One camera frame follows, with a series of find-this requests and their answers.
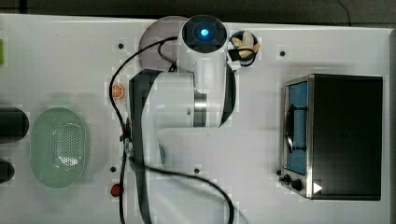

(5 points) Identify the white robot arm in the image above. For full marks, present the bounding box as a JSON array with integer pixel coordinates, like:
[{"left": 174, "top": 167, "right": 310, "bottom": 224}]
[{"left": 128, "top": 15, "right": 236, "bottom": 224}]

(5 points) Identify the grey round plate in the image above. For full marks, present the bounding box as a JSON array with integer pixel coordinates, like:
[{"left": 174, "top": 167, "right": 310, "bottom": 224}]
[{"left": 138, "top": 16, "right": 187, "bottom": 72}]

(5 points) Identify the blue bowl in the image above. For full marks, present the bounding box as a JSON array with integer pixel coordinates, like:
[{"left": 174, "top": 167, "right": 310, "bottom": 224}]
[{"left": 229, "top": 30, "right": 259, "bottom": 67}]

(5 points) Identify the orange slice toy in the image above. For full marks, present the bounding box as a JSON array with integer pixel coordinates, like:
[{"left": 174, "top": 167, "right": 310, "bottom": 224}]
[{"left": 111, "top": 84, "right": 125, "bottom": 99}]

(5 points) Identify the peeled banana toy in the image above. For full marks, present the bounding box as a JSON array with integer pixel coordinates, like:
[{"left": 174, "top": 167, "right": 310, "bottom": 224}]
[{"left": 232, "top": 31, "right": 261, "bottom": 59}]

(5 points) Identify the toaster oven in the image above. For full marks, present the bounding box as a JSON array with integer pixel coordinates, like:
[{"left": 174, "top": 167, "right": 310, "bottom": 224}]
[{"left": 276, "top": 74, "right": 383, "bottom": 201}]

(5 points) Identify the green colander basket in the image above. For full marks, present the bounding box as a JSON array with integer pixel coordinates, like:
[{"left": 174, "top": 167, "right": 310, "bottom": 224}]
[{"left": 30, "top": 107, "right": 88, "bottom": 189}]

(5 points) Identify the black frying pan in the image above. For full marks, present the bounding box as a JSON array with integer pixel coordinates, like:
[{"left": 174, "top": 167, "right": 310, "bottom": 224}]
[{"left": 0, "top": 107, "right": 29, "bottom": 144}]

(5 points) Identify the black pot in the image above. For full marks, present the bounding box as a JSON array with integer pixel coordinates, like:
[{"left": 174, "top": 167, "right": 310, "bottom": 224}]
[{"left": 0, "top": 161, "right": 15, "bottom": 184}]

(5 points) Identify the green bottle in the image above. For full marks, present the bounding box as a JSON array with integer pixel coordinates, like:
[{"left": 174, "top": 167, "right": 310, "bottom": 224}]
[{"left": 0, "top": 39, "right": 5, "bottom": 66}]

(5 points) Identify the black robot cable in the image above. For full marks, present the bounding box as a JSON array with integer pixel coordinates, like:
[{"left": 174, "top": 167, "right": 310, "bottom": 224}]
[{"left": 107, "top": 35, "right": 235, "bottom": 224}]

